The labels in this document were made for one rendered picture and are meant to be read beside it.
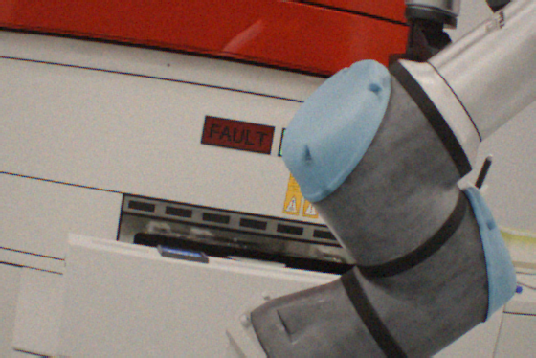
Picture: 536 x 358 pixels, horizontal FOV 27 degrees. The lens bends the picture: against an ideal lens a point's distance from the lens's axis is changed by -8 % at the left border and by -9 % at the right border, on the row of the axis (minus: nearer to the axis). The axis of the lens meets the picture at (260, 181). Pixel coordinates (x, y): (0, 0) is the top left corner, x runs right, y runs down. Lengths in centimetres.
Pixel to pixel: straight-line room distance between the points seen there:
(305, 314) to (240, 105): 97
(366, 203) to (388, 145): 5
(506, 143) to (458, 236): 272
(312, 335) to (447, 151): 20
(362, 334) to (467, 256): 11
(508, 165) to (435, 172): 276
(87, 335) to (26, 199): 64
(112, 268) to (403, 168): 48
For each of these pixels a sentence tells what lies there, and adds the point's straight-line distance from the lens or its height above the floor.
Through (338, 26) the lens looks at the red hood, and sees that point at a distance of 195.
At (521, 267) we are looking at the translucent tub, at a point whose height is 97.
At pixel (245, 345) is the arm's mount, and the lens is 99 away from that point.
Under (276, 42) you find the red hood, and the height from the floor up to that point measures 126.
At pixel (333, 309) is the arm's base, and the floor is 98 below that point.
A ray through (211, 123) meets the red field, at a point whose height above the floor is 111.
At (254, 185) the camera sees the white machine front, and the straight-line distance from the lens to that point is 198.
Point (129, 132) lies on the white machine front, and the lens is 195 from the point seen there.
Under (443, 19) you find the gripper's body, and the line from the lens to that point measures 142.
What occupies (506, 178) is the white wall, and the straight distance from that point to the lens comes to 372.
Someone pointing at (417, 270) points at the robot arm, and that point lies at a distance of 99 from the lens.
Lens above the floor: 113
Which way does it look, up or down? 3 degrees down
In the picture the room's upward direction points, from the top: 10 degrees clockwise
